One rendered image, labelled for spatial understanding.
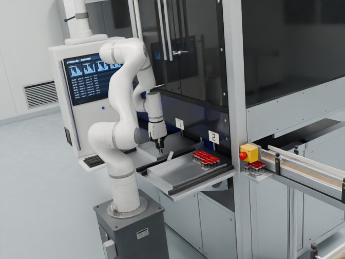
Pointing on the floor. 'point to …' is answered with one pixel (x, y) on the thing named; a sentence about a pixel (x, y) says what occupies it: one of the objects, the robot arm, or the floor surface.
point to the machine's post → (237, 122)
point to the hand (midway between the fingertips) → (159, 145)
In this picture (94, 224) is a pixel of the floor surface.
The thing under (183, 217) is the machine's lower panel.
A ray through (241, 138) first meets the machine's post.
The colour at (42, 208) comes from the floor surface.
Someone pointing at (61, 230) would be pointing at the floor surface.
